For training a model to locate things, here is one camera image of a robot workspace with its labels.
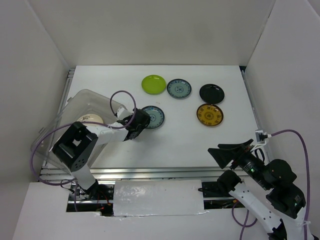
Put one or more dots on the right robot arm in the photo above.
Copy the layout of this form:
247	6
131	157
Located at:
277	178

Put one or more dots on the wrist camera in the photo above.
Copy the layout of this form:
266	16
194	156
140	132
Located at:
262	138
122	113

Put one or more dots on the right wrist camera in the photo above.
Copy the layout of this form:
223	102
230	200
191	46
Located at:
262	138

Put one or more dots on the blue patterned plate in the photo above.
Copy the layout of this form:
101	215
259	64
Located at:
179	88
157	116

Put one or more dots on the clear plastic bin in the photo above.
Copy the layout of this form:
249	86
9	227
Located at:
84	102

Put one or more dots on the black plate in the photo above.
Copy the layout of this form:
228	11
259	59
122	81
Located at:
212	93

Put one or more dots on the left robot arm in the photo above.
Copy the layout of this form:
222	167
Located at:
74	148

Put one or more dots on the green plate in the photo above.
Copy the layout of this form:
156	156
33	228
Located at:
153	84

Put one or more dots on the yellow brown patterned plate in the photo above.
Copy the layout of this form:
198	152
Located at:
209	115

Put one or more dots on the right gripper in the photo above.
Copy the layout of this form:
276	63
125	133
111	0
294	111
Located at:
224	151

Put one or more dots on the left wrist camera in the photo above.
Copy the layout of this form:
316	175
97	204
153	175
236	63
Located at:
122	113

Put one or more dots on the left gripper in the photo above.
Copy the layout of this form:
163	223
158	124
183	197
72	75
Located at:
142	127

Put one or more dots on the cream plate with flower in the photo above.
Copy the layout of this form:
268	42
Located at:
91	117

